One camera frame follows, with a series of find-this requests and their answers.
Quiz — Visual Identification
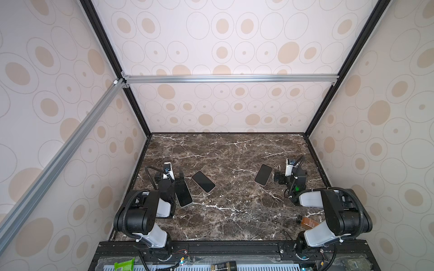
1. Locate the phone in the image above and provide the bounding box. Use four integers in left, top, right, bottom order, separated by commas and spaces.
175, 180, 193, 208
192, 171, 216, 193

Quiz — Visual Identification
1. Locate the purple smartphone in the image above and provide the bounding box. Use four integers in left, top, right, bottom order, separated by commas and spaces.
254, 164, 273, 186

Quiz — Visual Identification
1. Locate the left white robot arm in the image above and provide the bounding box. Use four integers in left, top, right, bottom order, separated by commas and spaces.
113, 172, 176, 254

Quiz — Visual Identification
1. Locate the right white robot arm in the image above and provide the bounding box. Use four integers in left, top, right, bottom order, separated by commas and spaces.
274, 166, 373, 255

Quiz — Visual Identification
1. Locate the amber bottle black cap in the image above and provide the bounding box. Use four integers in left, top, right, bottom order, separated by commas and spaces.
296, 215, 320, 230

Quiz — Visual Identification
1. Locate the green packet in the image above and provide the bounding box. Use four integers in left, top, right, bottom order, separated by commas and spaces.
114, 257, 135, 271

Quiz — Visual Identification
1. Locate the dark bottle at front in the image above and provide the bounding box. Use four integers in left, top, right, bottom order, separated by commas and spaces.
210, 261, 237, 271

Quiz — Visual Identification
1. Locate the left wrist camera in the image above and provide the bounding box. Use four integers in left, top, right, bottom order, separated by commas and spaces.
163, 162, 175, 181

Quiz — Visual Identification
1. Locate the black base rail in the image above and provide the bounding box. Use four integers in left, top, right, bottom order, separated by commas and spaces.
89, 240, 380, 271

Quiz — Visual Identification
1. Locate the silver aluminium back rail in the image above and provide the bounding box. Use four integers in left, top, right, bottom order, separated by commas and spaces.
125, 74, 339, 84

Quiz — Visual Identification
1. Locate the silver aluminium rail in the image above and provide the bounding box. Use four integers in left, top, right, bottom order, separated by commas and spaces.
1, 78, 126, 254
125, 74, 339, 84

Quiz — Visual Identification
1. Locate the silver aluminium left rail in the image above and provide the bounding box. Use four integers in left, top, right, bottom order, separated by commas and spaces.
1, 78, 126, 254

